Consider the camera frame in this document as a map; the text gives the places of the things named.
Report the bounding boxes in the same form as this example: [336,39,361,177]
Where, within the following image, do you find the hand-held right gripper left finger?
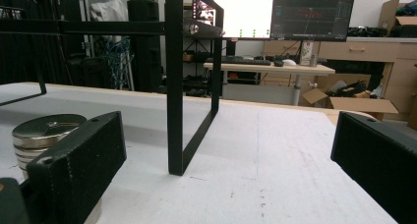
[26,110,128,224]

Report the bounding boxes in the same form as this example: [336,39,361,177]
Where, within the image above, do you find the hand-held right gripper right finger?
[329,111,417,224]

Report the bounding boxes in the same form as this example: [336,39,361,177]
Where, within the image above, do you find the stack of round metal weights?
[11,113,103,224]

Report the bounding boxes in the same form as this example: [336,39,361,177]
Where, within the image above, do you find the open cardboard box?
[301,81,399,121]

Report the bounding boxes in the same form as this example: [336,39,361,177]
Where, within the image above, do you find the wooden drawer cabinet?
[262,36,417,122]

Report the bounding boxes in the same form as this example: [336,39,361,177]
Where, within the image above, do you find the white bottle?
[299,40,315,67]

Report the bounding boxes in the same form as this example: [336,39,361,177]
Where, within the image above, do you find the black suitcase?
[126,0,165,93]

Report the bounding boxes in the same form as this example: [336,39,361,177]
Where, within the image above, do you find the wooden office desk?
[203,62,336,106]

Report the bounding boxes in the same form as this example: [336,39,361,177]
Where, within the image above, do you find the tall cardboard box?
[377,0,417,38]

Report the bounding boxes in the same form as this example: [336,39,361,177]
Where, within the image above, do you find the dark graph monitor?
[270,0,356,42]

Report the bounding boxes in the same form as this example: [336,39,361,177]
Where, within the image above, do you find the white plastic bag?
[89,0,130,23]

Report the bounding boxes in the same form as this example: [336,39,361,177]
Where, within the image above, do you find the black keyboard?
[206,56,272,67]

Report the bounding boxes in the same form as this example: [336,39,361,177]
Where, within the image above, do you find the bright white monitor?
[192,0,275,40]

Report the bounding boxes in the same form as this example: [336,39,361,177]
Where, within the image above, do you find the bundle of blue cables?
[101,36,136,90]

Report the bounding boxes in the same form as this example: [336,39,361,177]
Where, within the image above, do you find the black metal frame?
[0,0,226,177]

